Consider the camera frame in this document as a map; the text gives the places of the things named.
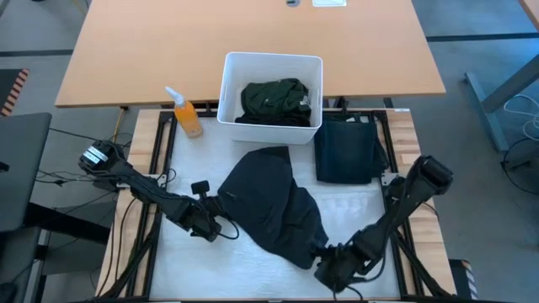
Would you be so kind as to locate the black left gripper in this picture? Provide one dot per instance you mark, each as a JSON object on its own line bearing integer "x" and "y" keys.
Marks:
{"x": 200, "y": 221}

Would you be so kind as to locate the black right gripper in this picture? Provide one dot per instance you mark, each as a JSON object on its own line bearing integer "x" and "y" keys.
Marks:
{"x": 343, "y": 267}

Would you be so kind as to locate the dark navy garment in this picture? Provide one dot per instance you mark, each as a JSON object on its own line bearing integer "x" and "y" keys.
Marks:
{"x": 269, "y": 202}

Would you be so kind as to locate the dark blue jeans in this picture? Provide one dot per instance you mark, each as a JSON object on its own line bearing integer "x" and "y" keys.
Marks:
{"x": 345, "y": 155}

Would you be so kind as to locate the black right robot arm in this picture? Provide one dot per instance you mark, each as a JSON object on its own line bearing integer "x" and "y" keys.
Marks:
{"x": 421, "y": 181}

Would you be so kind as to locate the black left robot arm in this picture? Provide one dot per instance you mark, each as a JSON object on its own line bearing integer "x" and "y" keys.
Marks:
{"x": 143, "y": 191}

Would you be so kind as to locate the white perforated laundry basket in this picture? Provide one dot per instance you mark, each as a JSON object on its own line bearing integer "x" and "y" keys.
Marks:
{"x": 269, "y": 134}

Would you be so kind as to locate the orange spray bottle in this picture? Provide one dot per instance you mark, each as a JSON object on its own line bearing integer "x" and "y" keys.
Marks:
{"x": 188, "y": 120}

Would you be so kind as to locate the dark green garment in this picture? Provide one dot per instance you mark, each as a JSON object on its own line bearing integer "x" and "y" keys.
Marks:
{"x": 273, "y": 101}

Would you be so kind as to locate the hazard-striped black block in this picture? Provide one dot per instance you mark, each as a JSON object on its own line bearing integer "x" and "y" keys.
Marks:
{"x": 467, "y": 278}

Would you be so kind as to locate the black metal floor beam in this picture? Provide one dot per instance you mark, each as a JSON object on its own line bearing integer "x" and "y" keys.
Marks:
{"x": 67, "y": 223}

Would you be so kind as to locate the light wooden desk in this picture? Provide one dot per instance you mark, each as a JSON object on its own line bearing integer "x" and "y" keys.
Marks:
{"x": 147, "y": 50}
{"x": 532, "y": 10}

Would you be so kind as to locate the grey metal desk leg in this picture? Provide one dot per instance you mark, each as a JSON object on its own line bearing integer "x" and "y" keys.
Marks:
{"x": 484, "y": 109}

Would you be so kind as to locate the white flat socket plate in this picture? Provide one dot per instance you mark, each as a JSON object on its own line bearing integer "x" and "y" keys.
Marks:
{"x": 328, "y": 3}

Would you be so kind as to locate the black mat hazard-striped edge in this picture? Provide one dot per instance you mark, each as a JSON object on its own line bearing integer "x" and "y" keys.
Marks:
{"x": 10, "y": 90}

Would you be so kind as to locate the silver metal bracket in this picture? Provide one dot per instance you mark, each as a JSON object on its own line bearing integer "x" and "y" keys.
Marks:
{"x": 388, "y": 181}

